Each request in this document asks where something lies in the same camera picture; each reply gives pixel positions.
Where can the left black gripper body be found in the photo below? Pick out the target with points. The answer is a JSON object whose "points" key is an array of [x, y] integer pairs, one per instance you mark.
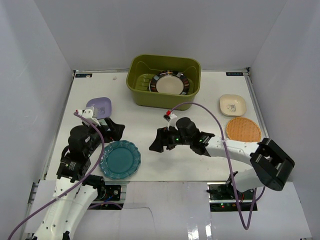
{"points": [[110, 128]]}

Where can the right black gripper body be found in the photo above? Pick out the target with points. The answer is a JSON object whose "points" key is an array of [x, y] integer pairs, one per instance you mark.
{"points": [[174, 138]]}

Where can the lavender square dish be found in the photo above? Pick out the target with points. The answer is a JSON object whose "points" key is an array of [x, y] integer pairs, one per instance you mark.
{"points": [[103, 105]]}

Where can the teal scalloped plate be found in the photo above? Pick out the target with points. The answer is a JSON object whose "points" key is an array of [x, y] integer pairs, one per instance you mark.
{"points": [[120, 160]]}

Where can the black rimmed beige plate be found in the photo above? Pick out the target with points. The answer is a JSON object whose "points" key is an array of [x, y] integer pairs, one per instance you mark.
{"points": [[169, 82]]}

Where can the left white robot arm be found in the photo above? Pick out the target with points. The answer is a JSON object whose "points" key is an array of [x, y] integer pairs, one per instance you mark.
{"points": [[75, 186]]}

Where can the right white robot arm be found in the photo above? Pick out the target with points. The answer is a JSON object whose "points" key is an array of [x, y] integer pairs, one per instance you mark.
{"points": [[270, 165]]}

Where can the olive green plastic bin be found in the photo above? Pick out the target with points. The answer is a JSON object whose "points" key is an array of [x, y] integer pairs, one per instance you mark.
{"points": [[147, 71]]}

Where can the cream square dish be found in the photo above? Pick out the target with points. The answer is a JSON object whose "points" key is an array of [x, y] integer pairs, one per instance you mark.
{"points": [[232, 105]]}

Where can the orange woven round plate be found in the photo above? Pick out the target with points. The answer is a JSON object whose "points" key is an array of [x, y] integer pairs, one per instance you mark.
{"points": [[243, 129]]}

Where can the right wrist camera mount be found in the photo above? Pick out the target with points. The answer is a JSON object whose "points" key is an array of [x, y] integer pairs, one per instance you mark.
{"points": [[171, 119]]}

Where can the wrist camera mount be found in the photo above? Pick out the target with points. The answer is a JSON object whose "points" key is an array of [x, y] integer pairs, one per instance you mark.
{"points": [[90, 114], [171, 119]]}

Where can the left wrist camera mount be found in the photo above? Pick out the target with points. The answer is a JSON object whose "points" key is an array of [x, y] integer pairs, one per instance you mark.
{"points": [[90, 114]]}

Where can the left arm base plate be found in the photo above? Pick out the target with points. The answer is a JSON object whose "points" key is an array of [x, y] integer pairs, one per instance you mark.
{"points": [[109, 192]]}

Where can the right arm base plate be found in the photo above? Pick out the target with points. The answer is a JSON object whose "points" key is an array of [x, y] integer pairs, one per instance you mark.
{"points": [[222, 199]]}

